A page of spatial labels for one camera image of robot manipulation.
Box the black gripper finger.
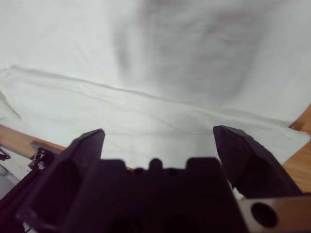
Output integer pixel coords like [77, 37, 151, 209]
[16, 128, 106, 230]
[212, 125, 304, 200]

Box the white Unitree T-shirt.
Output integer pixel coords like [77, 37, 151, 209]
[0, 0, 311, 170]

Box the white block with dark post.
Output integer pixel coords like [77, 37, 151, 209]
[0, 140, 66, 216]

